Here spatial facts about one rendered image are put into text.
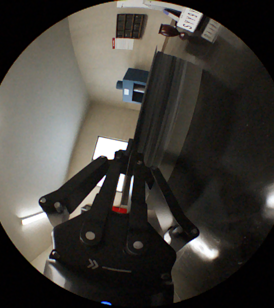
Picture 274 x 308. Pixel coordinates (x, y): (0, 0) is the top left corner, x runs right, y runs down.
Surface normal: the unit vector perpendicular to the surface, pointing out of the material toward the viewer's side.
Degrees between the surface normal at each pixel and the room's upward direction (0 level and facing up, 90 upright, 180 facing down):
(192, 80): 90
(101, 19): 90
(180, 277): 0
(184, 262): 0
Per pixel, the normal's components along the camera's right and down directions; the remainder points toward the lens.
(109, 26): -0.19, 0.96
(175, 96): -0.04, 0.44
